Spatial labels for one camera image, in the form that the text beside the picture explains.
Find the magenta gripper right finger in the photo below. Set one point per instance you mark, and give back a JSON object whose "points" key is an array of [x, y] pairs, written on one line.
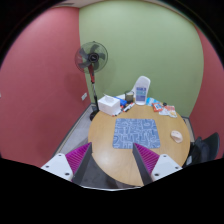
{"points": [[152, 166]]}

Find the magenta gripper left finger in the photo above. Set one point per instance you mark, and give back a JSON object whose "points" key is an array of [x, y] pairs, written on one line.
{"points": [[70, 166]]}

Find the blue patterned mouse pad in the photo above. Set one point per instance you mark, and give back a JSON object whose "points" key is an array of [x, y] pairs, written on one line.
{"points": [[140, 131]]}

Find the beige computer mouse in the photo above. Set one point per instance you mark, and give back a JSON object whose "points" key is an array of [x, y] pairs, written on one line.
{"points": [[176, 136]]}

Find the round wooden table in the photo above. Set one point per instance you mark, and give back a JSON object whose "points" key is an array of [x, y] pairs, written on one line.
{"points": [[112, 139]]}

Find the black office chair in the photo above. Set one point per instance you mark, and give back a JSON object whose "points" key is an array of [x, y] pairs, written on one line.
{"points": [[203, 150]]}

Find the white orange snack packet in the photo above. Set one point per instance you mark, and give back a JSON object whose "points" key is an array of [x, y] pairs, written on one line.
{"points": [[168, 111]]}

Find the red white marker pen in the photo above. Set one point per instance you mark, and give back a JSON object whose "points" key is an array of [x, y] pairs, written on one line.
{"points": [[128, 107]]}

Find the light blue packet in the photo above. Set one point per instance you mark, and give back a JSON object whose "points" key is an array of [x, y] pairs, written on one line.
{"points": [[150, 101]]}

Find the white tissue box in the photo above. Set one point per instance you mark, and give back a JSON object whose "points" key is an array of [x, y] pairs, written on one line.
{"points": [[109, 105]]}

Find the dark cylindrical cup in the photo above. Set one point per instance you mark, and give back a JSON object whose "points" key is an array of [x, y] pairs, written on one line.
{"points": [[129, 96]]}

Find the white blue-labelled container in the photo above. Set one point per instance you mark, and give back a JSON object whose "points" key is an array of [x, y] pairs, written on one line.
{"points": [[141, 90]]}

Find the black standing fan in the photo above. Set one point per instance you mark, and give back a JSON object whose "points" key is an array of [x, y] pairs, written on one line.
{"points": [[90, 58]]}

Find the white wall socket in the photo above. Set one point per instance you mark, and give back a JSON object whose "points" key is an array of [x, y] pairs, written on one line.
{"points": [[83, 97]]}

